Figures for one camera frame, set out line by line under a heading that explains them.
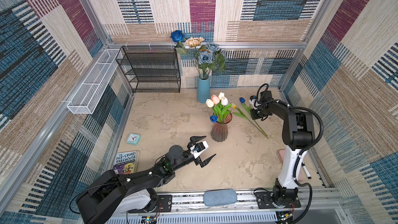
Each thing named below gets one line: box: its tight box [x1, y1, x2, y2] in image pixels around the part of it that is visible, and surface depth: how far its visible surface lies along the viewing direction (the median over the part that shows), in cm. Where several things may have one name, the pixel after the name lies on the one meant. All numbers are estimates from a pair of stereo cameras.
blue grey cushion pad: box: [203, 188, 238, 207], surface depth 74 cm
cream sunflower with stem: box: [185, 36, 205, 49], surface depth 85 cm
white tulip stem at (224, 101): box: [220, 96, 229, 106], surface depth 77 cm
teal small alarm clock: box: [125, 132, 141, 146], surface depth 95 cm
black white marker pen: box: [301, 161, 312, 180], surface depth 83 cm
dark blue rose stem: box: [169, 30, 189, 55], surface depth 87 cm
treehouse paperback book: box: [112, 150, 137, 175], surface depth 86 cm
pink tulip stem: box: [211, 94, 221, 122], surface depth 77 cm
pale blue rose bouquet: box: [197, 42, 226, 80], surface depth 89 cm
